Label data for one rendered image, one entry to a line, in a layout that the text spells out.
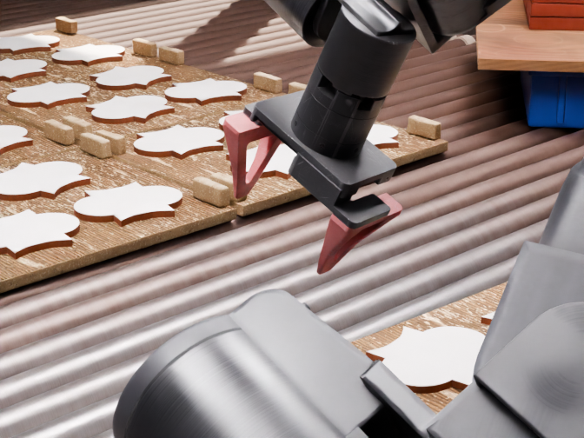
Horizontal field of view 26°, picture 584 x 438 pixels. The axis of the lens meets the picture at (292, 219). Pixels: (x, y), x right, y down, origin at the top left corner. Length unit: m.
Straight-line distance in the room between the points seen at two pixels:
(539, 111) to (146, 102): 0.63
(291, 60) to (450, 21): 1.54
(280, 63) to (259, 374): 2.09
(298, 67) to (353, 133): 1.52
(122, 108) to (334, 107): 1.17
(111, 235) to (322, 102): 0.69
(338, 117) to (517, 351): 0.61
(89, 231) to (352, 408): 1.24
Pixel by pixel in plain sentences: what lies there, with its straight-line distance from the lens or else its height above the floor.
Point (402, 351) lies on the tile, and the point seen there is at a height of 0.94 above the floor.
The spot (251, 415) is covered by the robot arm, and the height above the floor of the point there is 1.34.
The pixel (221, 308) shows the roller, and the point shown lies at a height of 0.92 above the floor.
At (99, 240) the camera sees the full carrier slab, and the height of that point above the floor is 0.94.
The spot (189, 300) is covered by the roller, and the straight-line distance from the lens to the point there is 1.43.
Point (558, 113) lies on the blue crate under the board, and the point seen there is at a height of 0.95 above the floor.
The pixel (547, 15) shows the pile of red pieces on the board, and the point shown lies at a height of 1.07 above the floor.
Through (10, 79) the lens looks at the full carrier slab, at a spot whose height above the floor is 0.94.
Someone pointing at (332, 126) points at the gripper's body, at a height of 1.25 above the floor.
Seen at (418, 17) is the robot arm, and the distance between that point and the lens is 0.91.
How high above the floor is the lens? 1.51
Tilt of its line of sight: 21 degrees down
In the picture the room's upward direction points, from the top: straight up
